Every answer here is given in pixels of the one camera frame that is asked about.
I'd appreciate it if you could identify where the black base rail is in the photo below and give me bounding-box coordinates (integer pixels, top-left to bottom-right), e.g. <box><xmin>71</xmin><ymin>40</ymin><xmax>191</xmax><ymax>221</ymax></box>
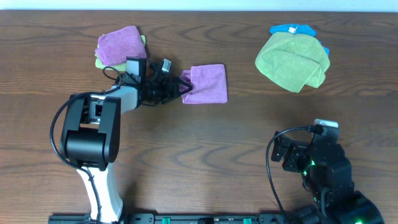
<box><xmin>48</xmin><ymin>213</ymin><xmax>291</xmax><ymax>224</ymax></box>

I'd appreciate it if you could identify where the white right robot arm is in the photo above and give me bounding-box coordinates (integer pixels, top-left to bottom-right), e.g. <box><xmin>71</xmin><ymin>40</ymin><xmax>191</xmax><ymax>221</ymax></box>
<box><xmin>266</xmin><ymin>127</ymin><xmax>384</xmax><ymax>223</ymax></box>

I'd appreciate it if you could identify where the folded purple cloth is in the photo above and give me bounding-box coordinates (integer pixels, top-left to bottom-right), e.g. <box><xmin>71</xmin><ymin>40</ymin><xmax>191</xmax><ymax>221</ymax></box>
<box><xmin>95</xmin><ymin>26</ymin><xmax>147</xmax><ymax>66</ymax></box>

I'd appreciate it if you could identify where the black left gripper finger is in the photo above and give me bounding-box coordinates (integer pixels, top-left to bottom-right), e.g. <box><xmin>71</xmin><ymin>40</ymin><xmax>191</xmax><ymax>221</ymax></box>
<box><xmin>171</xmin><ymin>77</ymin><xmax>193</xmax><ymax>92</ymax></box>
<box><xmin>161</xmin><ymin>88</ymin><xmax>192</xmax><ymax>105</ymax></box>

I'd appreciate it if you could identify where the folded green cloth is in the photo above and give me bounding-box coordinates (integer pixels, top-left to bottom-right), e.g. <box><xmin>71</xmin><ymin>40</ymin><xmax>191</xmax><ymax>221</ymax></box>
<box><xmin>95</xmin><ymin>34</ymin><xmax>147</xmax><ymax>72</ymax></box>

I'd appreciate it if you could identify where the black left camera cable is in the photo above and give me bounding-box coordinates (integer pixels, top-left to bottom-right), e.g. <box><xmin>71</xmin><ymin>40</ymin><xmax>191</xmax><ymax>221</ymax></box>
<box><xmin>49</xmin><ymin>66</ymin><xmax>125</xmax><ymax>224</ymax></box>

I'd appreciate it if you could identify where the blue microfiber cloth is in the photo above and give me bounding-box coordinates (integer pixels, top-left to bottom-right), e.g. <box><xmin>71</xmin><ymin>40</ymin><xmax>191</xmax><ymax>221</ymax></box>
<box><xmin>269</xmin><ymin>24</ymin><xmax>317</xmax><ymax>37</ymax></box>

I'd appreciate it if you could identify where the purple microfiber cloth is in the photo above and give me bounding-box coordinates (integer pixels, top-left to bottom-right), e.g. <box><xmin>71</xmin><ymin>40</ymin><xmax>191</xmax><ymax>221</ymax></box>
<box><xmin>180</xmin><ymin>64</ymin><xmax>228</xmax><ymax>105</ymax></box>

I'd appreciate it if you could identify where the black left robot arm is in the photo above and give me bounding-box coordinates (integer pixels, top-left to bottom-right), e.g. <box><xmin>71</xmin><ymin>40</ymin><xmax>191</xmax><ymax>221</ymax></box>
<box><xmin>54</xmin><ymin>75</ymin><xmax>193</xmax><ymax>223</ymax></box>

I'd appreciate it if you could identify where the green crumpled microfiber cloth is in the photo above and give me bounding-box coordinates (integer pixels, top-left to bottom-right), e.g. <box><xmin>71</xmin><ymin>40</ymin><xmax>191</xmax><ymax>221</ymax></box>
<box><xmin>255</xmin><ymin>32</ymin><xmax>330</xmax><ymax>93</ymax></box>

